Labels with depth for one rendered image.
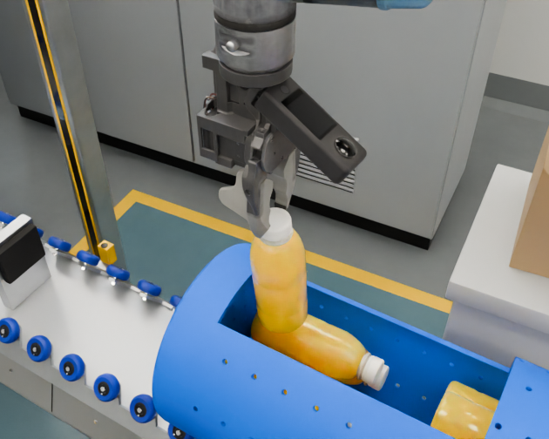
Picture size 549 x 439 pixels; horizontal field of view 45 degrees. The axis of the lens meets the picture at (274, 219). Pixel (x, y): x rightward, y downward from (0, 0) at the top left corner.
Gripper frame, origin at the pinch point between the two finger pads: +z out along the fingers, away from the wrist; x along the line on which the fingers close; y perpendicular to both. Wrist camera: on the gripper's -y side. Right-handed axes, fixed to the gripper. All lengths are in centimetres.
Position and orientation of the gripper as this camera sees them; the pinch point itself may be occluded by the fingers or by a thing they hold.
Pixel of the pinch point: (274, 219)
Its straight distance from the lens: 75.5
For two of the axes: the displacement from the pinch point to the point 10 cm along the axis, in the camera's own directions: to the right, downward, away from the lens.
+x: -5.1, 5.8, -6.4
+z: 0.0, 7.4, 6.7
